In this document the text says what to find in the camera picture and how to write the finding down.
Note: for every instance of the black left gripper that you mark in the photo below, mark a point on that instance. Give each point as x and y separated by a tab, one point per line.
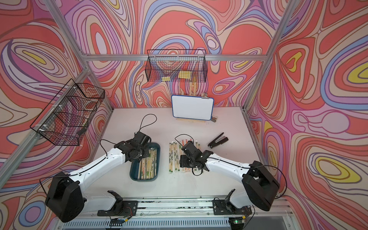
146	152

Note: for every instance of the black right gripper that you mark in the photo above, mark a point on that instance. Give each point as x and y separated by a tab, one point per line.
183	162

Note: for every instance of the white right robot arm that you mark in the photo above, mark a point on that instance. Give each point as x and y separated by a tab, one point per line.
260	186

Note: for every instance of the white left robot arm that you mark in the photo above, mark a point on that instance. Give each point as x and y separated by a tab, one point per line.
66	196

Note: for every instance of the teal plastic storage box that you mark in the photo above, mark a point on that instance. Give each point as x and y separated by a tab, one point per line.
146	170

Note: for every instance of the black stapler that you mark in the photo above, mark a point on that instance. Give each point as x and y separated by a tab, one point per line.
219	140

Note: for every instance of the wooden whiteboard stand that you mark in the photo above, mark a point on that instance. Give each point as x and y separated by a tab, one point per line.
192	89

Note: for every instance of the small white whiteboard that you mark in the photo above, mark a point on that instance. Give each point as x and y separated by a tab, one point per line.
192	107

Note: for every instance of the black wire basket left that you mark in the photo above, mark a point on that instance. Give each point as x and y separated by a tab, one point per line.
66	118

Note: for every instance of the black wire basket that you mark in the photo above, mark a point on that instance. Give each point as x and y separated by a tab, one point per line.
176	65
66	118

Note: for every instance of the black wire basket back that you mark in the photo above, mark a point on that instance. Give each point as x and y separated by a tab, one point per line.
176	65

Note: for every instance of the aluminium frame post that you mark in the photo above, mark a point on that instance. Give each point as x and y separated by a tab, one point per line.
65	30

